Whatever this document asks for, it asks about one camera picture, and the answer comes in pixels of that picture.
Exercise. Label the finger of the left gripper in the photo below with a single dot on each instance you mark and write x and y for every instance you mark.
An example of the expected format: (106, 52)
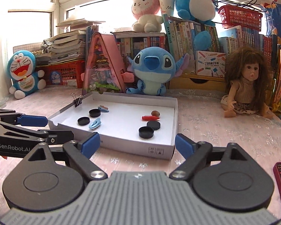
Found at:
(14, 118)
(55, 137)

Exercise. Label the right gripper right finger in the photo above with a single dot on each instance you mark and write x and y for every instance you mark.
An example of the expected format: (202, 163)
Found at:
(195, 155)

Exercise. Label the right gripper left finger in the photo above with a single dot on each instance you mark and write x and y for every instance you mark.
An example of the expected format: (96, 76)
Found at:
(78, 154)

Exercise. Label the blue hair clip with bears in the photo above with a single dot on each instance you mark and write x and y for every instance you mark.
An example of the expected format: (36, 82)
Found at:
(103, 108)

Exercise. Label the black round lid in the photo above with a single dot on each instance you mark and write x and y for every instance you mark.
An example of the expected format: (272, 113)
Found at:
(155, 125)

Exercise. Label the black round cap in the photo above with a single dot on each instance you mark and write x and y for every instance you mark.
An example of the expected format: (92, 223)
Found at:
(146, 132)
(94, 113)

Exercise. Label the black lid in tray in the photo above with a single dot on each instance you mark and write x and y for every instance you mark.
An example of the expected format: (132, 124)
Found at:
(82, 121)

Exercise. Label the light blue hair clip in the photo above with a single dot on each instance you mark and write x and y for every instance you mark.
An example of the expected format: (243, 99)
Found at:
(95, 124)

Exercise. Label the small black binder clip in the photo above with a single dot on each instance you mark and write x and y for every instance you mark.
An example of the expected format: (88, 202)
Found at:
(77, 100)

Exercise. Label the black round cap in tray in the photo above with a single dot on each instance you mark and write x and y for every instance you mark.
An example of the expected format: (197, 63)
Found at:
(94, 113)

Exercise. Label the Doraemon plush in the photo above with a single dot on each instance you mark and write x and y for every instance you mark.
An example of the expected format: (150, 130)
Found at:
(21, 71)

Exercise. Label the grey cardboard box tray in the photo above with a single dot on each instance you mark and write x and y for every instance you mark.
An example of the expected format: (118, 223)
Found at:
(119, 126)

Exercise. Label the red plastic crate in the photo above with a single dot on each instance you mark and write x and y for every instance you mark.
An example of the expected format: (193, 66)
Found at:
(64, 74)

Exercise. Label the wooden drawer box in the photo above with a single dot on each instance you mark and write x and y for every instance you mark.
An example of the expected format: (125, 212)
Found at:
(191, 81)

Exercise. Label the pink triangular dollhouse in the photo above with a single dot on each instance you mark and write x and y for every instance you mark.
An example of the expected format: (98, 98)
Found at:
(105, 69)

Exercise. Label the stack of books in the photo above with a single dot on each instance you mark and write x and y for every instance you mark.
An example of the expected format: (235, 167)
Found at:
(71, 45)

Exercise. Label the white colourful pencil box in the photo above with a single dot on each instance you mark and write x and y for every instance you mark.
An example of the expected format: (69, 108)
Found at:
(211, 64)

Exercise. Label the brown-haired doll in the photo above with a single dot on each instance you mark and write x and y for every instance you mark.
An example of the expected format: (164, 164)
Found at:
(246, 80)

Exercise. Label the blue Stitch plush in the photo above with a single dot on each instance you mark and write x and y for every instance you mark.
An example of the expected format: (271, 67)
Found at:
(154, 66)

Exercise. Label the row of upright books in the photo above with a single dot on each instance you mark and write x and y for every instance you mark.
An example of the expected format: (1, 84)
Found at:
(179, 40)

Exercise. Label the red plastic basket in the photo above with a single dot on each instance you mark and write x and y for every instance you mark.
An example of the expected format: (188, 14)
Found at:
(237, 16)

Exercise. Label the blue white plush toy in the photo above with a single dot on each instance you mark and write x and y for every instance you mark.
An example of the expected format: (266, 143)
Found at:
(202, 12)

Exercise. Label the pink white bunny plush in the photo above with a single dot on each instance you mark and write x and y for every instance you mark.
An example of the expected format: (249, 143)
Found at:
(145, 12)

